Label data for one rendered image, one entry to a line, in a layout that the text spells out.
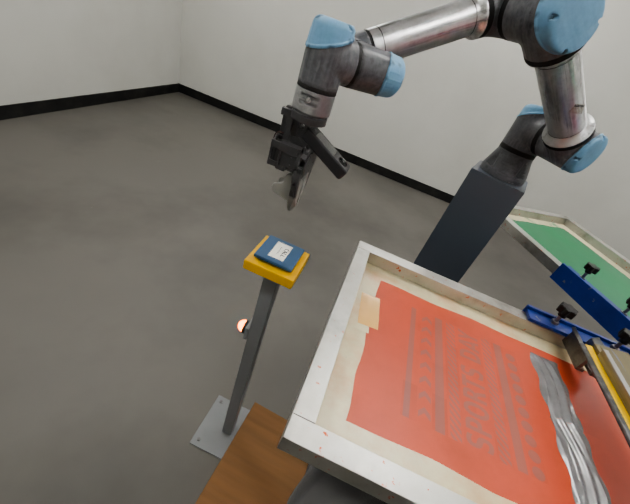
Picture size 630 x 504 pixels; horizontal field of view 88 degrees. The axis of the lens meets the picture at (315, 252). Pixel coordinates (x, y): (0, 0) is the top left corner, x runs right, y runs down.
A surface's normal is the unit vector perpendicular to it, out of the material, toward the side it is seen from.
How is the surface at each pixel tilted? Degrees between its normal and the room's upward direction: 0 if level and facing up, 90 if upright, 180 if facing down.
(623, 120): 90
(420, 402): 0
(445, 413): 0
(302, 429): 0
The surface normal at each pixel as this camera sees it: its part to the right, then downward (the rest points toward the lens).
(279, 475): 0.29, -0.77
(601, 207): -0.30, 0.50
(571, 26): 0.25, 0.58
